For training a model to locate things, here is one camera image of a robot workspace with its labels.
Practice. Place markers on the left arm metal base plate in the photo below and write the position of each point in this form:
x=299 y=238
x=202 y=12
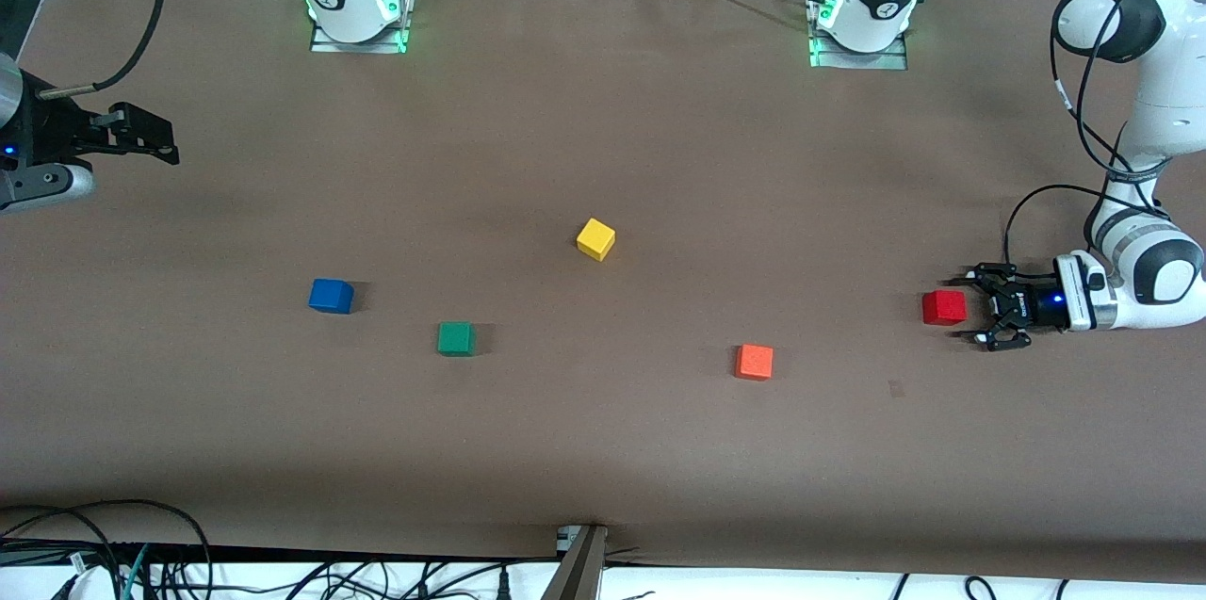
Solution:
x=829 y=61

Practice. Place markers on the blue wooden block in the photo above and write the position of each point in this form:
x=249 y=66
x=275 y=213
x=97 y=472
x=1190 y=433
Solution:
x=331 y=296

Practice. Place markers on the yellow wooden block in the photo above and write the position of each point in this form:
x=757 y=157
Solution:
x=595 y=239

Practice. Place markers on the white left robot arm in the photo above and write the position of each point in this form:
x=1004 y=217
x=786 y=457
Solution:
x=1173 y=91

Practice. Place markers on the green wooden block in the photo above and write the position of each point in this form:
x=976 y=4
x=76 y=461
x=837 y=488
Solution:
x=456 y=338

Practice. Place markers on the brown table cover sheet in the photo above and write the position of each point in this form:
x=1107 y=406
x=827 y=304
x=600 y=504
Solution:
x=603 y=449

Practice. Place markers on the orange wooden block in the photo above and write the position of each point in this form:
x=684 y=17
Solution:
x=754 y=362

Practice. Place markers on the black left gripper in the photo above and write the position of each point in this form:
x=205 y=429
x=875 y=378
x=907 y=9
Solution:
x=1034 y=306

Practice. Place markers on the red wooden block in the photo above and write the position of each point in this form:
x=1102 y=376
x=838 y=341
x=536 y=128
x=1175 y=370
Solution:
x=944 y=308

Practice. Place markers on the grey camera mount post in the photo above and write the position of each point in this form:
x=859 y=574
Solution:
x=579 y=572

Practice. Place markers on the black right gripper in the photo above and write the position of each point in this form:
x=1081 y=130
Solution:
x=49 y=131

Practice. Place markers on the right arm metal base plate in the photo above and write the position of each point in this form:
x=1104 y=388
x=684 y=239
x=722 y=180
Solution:
x=325 y=42

